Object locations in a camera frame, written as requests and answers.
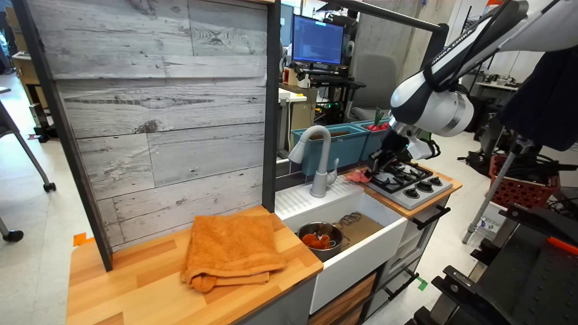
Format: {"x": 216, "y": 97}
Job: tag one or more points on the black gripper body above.
{"x": 397, "y": 147}

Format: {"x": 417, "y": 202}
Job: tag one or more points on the black metal frame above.
{"x": 270, "y": 120}

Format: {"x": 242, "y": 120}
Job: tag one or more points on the pink plush toy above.
{"x": 357, "y": 176}

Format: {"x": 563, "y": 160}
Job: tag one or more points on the metal camera stand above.
{"x": 480, "y": 214}

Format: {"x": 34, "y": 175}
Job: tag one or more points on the green floor tape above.
{"x": 420, "y": 285}

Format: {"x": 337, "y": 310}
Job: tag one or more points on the black stove knob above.
{"x": 433, "y": 182}
{"x": 424, "y": 187}
{"x": 410, "y": 194}

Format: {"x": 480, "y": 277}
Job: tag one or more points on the steel bowl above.
{"x": 334, "y": 238}

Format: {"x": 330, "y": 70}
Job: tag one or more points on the dark office desk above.
{"x": 325, "y": 82}

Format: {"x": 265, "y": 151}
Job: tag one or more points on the black stove grate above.
{"x": 399, "y": 176}

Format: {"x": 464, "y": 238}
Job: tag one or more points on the orange floor tape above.
{"x": 79, "y": 240}

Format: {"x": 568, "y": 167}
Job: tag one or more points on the long teal planter box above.
{"x": 373, "y": 147}

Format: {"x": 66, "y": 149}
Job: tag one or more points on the grey wood plank panel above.
{"x": 155, "y": 110}

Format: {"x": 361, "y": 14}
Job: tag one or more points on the red crate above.
{"x": 523, "y": 193}

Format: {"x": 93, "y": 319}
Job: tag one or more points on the white toy sink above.
{"x": 354, "y": 259}

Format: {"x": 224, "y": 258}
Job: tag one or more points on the grey office chair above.
{"x": 373, "y": 82}

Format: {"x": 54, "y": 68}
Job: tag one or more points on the toy radish plant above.
{"x": 377, "y": 128}

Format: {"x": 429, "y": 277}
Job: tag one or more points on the black robot cart base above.
{"x": 529, "y": 283}

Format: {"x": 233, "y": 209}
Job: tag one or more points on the short teal planter box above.
{"x": 348, "y": 147}

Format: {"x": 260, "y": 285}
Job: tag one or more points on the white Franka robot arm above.
{"x": 444, "y": 92}

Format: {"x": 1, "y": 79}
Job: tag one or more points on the orange towel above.
{"x": 227, "y": 254}

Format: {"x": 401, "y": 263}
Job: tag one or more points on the bunch of metal rings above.
{"x": 348, "y": 220}

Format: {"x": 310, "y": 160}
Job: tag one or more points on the grey toy faucet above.
{"x": 317, "y": 182}

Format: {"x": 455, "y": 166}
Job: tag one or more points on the grey stove panel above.
{"x": 433, "y": 196}

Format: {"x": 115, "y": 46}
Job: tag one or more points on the computer monitor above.
{"x": 316, "y": 39}

